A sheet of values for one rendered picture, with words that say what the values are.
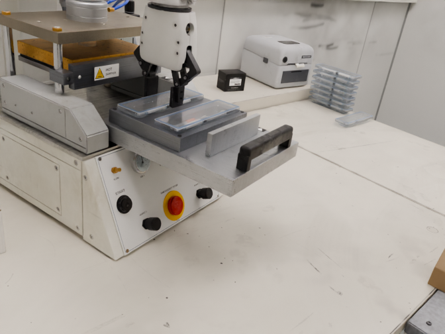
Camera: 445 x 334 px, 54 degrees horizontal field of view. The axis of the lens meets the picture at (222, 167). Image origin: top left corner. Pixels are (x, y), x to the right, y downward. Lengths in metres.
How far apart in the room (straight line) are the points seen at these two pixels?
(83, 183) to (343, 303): 0.50
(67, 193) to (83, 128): 0.14
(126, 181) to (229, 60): 1.21
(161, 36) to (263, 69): 1.07
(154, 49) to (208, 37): 1.04
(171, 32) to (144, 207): 0.32
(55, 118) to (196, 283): 0.38
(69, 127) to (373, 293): 0.61
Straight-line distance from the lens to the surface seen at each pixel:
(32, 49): 0.95
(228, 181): 0.65
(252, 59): 1.87
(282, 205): 1.05
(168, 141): 0.72
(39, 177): 0.91
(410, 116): 3.24
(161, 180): 0.88
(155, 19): 0.79
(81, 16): 0.93
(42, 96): 0.84
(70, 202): 0.85
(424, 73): 3.18
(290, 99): 1.80
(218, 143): 0.71
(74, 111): 0.78
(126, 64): 0.91
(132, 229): 0.83
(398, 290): 0.90
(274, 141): 0.72
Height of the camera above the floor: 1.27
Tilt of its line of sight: 26 degrees down
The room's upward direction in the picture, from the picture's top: 8 degrees clockwise
